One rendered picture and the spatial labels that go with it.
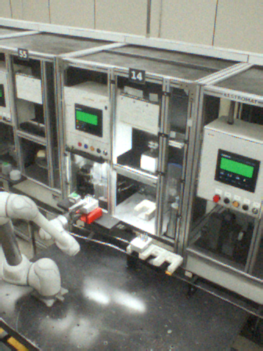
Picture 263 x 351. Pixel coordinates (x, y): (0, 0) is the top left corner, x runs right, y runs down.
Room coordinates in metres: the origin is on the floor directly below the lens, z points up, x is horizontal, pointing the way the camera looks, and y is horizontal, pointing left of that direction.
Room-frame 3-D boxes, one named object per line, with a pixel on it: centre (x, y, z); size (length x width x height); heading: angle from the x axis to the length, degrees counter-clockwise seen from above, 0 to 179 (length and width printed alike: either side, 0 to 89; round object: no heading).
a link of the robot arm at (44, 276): (1.88, 0.54, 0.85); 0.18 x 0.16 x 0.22; 83
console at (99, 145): (2.70, 0.27, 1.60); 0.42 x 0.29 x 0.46; 55
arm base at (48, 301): (1.86, 0.51, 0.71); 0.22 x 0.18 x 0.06; 55
